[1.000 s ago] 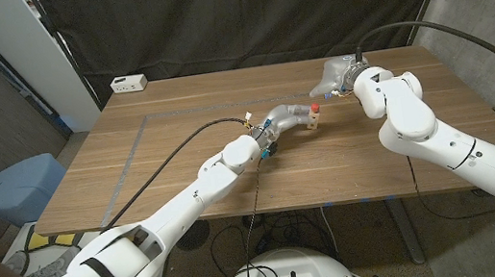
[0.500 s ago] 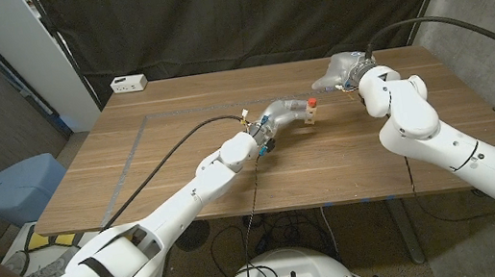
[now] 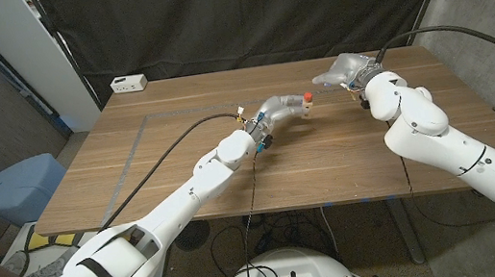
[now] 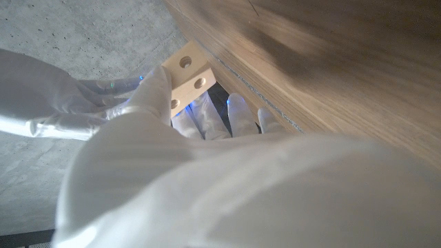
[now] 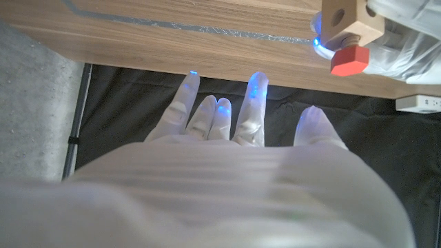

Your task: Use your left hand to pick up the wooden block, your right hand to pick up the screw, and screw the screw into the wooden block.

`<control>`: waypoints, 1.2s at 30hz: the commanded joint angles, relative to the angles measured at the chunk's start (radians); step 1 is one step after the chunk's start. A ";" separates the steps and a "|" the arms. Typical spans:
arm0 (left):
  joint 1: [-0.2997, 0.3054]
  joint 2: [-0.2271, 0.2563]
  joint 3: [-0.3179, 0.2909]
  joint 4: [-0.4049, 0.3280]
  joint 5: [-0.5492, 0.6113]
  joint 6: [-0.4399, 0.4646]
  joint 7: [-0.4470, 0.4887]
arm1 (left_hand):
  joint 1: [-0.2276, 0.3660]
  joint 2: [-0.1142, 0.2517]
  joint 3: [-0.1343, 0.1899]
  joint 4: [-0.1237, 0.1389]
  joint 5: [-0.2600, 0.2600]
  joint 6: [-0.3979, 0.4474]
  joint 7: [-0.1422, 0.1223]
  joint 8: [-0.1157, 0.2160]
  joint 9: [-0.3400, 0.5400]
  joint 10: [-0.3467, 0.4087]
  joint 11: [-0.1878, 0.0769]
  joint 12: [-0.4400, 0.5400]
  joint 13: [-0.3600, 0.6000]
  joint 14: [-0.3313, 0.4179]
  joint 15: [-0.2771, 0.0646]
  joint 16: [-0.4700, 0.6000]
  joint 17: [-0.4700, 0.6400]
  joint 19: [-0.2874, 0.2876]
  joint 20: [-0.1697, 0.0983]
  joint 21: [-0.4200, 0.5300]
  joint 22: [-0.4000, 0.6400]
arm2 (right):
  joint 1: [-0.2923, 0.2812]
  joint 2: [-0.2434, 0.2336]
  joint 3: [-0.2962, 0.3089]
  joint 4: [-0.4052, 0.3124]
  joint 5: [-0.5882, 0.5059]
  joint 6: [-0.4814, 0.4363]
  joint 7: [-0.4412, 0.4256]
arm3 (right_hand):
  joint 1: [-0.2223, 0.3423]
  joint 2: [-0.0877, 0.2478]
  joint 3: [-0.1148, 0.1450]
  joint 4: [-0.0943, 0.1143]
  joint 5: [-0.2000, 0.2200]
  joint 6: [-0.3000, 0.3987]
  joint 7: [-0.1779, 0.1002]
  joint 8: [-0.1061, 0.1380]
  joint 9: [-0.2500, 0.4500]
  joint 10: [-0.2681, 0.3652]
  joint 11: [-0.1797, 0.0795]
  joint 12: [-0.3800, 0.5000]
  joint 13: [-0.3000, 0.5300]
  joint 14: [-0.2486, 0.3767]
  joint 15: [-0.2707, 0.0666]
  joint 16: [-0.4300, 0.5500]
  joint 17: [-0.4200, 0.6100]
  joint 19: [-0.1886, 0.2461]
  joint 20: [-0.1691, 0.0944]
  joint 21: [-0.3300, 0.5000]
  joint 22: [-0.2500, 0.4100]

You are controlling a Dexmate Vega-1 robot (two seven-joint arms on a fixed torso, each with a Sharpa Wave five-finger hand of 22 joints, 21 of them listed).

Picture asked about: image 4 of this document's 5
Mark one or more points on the wooden block with holes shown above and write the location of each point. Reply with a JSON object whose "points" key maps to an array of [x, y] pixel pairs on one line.
{"points": [[189, 74]]}

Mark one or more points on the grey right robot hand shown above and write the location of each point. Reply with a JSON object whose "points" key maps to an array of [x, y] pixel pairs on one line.
{"points": [[41, 96]]}

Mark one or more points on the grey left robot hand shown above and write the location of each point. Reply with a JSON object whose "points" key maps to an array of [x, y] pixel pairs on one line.
{"points": [[241, 193]]}

